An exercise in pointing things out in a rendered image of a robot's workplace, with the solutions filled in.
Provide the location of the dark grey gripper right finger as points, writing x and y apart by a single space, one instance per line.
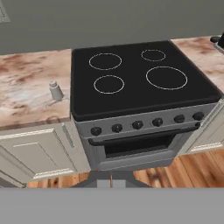
124 178

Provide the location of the black and grey appliance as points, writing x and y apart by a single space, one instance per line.
218 43

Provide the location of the grey stove with black hob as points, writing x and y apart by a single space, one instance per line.
140 87

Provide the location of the pale grey cupboard door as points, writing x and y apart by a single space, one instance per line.
208 137
32 154

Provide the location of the black stove knob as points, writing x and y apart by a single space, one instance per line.
137 125
198 116
179 118
117 128
157 122
96 131

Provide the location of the grey shaker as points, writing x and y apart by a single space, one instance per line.
56 91

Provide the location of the grey oven door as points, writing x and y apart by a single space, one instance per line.
134 159

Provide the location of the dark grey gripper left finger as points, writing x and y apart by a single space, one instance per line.
100 178

